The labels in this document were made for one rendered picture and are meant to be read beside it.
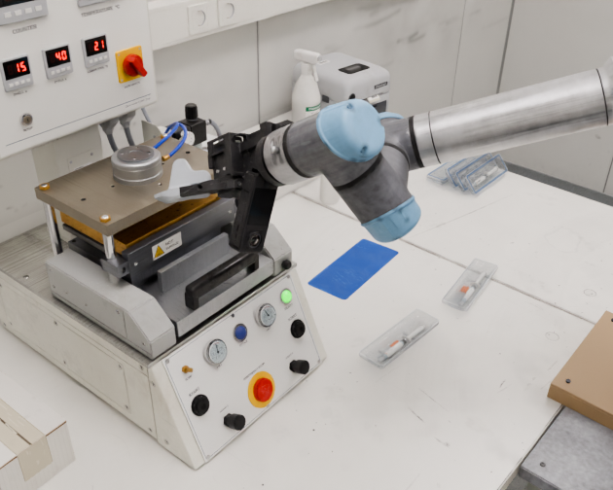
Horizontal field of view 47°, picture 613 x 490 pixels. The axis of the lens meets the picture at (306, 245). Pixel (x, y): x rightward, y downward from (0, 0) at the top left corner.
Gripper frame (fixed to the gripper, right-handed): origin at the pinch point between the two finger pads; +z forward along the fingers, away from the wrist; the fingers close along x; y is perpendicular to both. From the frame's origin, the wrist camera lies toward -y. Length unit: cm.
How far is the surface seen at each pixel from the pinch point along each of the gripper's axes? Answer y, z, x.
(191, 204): 2.0, 8.1, -4.7
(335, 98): 44, 42, -82
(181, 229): -2.8, 6.1, -0.9
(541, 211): 3, -2, -105
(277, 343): -22.5, 5.8, -18.5
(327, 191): 14, 33, -64
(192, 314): -16.5, 2.9, 0.7
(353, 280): -11, 15, -51
